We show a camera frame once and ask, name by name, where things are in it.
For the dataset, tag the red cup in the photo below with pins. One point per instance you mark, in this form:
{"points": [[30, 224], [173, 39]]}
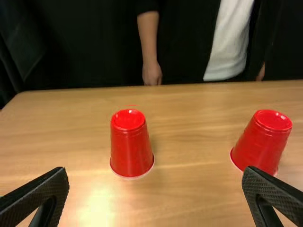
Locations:
{"points": [[262, 142], [130, 149]]}

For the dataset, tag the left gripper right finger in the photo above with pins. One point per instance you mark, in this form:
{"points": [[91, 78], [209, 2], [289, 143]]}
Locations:
{"points": [[277, 196]]}

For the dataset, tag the person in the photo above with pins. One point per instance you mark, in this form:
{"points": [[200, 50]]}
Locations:
{"points": [[229, 42]]}

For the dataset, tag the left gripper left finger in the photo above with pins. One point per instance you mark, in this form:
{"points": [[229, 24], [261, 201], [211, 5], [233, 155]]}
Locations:
{"points": [[28, 198]]}

